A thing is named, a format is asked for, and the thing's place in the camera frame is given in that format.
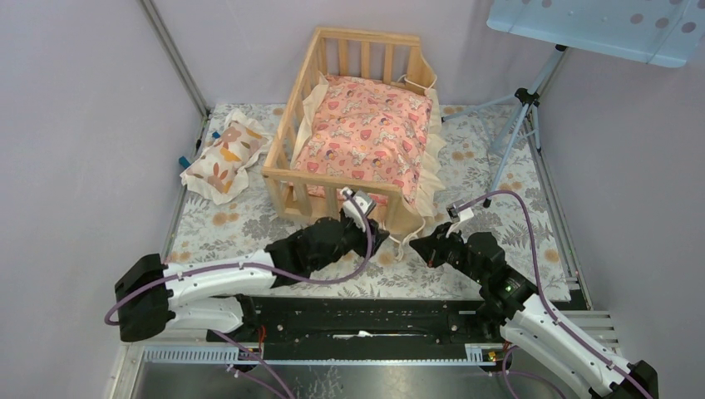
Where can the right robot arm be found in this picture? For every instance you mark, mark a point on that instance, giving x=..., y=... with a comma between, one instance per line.
x=588, y=367

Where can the blue toy item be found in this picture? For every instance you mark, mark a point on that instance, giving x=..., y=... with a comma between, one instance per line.
x=210, y=160

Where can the pink patterned bed cushion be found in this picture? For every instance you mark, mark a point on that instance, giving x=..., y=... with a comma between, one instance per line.
x=367, y=130

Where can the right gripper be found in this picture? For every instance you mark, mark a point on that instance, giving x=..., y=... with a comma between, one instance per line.
x=431, y=248

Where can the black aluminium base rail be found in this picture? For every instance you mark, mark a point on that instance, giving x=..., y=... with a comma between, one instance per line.
x=361, y=330

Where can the grey diagonal pole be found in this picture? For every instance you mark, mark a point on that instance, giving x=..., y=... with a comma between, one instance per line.
x=157, y=23

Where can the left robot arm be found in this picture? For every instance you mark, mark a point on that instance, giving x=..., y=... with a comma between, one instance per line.
x=154, y=295

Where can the light blue perforated panel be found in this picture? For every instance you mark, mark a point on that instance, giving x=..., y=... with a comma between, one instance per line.
x=663, y=33

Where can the wooden pet bed frame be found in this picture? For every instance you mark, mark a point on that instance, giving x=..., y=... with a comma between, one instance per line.
x=392, y=58

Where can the floral small pillow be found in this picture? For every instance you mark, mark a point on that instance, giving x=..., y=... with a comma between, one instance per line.
x=245, y=141

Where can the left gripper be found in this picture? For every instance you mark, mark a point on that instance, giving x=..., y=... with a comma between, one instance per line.
x=369, y=235

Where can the black tripod stand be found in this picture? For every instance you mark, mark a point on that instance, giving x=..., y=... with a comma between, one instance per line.
x=522, y=123

